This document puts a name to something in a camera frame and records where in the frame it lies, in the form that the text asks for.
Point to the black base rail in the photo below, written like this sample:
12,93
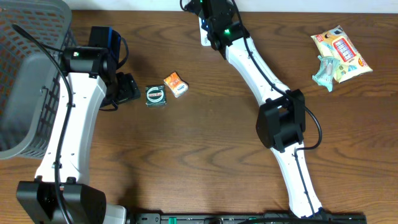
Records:
271,217

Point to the white barcode scanner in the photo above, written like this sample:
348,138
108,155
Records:
204,33

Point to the mint green tissue pack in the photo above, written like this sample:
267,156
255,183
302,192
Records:
324,76

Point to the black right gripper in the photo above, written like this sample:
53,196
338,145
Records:
228,5

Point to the grey plastic mesh basket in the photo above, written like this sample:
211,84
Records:
30,83

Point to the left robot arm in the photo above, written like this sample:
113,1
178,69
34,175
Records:
91,81

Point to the yellow orange snack bag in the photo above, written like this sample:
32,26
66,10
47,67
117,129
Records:
335,43

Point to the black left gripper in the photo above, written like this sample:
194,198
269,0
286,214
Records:
127,88

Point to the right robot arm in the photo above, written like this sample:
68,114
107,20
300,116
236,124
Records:
280,122

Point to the small orange snack packet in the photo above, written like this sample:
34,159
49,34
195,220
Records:
176,84

